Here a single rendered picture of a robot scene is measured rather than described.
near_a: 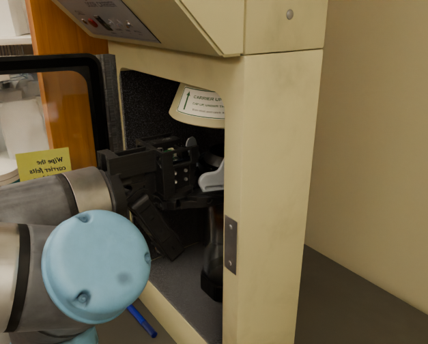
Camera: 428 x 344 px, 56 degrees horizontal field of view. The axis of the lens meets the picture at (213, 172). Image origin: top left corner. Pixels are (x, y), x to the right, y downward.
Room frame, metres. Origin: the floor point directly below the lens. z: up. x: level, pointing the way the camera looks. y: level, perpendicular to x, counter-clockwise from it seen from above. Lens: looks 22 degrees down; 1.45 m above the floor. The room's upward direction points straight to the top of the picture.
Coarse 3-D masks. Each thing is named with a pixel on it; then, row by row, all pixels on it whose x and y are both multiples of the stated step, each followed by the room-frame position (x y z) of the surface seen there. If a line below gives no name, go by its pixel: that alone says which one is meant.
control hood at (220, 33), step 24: (144, 0) 0.38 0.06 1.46; (168, 0) 0.35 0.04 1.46; (192, 0) 0.35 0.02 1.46; (216, 0) 0.36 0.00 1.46; (240, 0) 0.38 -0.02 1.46; (144, 24) 0.43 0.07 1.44; (168, 24) 0.39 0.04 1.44; (192, 24) 0.35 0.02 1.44; (216, 24) 0.36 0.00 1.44; (240, 24) 0.38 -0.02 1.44; (168, 48) 0.45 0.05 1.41; (192, 48) 0.39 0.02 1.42; (216, 48) 0.36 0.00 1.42; (240, 48) 0.38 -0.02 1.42
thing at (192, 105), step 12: (180, 84) 0.54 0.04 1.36; (180, 96) 0.52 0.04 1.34; (192, 96) 0.50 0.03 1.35; (204, 96) 0.49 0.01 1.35; (216, 96) 0.48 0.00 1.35; (180, 108) 0.50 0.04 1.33; (192, 108) 0.49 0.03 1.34; (204, 108) 0.48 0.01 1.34; (216, 108) 0.47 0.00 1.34; (180, 120) 0.50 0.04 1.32; (192, 120) 0.48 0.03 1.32; (204, 120) 0.47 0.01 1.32; (216, 120) 0.47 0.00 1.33
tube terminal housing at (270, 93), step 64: (256, 0) 0.39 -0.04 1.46; (320, 0) 0.44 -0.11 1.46; (128, 64) 0.58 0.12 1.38; (192, 64) 0.45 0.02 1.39; (256, 64) 0.39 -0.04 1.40; (320, 64) 0.44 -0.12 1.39; (256, 128) 0.39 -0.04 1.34; (256, 192) 0.39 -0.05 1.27; (256, 256) 0.39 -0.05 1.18; (256, 320) 0.40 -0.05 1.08
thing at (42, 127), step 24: (48, 72) 0.58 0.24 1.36; (72, 72) 0.60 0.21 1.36; (0, 96) 0.55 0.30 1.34; (24, 96) 0.57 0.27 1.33; (48, 96) 0.58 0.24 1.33; (72, 96) 0.60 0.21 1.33; (0, 120) 0.55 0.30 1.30; (24, 120) 0.56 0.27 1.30; (48, 120) 0.58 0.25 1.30; (72, 120) 0.59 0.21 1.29; (0, 144) 0.55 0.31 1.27; (24, 144) 0.56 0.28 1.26; (48, 144) 0.58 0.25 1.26; (72, 144) 0.59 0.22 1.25; (0, 168) 0.55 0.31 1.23; (24, 168) 0.56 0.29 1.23; (48, 168) 0.57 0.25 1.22; (72, 168) 0.59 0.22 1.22
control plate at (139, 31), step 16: (64, 0) 0.54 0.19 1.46; (80, 0) 0.50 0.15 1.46; (96, 0) 0.46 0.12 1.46; (112, 0) 0.43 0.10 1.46; (80, 16) 0.56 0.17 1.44; (112, 16) 0.47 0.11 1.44; (128, 16) 0.44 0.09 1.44; (96, 32) 0.57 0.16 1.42; (112, 32) 0.52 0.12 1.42; (128, 32) 0.48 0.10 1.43; (144, 32) 0.44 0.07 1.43
